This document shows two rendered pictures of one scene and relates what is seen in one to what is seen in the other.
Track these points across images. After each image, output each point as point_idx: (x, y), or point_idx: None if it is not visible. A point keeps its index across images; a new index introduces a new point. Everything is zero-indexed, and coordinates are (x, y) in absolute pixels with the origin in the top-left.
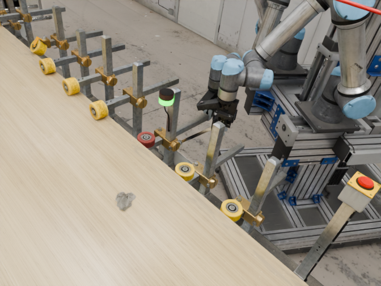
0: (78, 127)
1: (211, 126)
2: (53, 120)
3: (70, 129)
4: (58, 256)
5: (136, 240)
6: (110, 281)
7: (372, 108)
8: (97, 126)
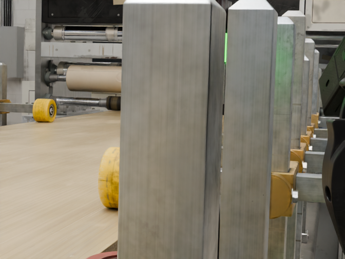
0: (41, 204)
1: (323, 188)
2: (36, 187)
3: (21, 201)
4: None
5: None
6: None
7: None
8: (76, 215)
